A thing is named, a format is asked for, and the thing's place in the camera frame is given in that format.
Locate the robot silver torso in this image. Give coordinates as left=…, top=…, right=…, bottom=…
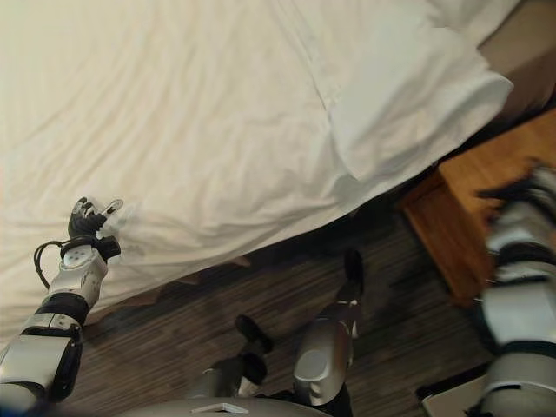
left=116, top=394, right=347, bottom=417

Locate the white flat object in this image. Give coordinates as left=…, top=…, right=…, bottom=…
left=420, top=375, right=494, bottom=417

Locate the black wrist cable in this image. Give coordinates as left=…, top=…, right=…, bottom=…
left=33, top=239, right=73, bottom=288

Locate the brown padded headboard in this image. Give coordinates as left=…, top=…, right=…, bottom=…
left=476, top=0, right=556, bottom=127

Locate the white bed duvet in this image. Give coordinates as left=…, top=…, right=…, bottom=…
left=0, top=0, right=435, bottom=325

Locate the robot left leg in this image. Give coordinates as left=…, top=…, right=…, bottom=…
left=186, top=314, right=275, bottom=400

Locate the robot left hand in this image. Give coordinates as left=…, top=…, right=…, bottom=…
left=67, top=195, right=125, bottom=241

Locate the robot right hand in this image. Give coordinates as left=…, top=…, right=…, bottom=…
left=475, top=161, right=556, bottom=209

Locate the large white pillow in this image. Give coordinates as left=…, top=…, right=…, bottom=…
left=310, top=0, right=516, bottom=182

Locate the wooden nightstand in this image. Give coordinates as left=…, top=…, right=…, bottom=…
left=399, top=108, right=556, bottom=308

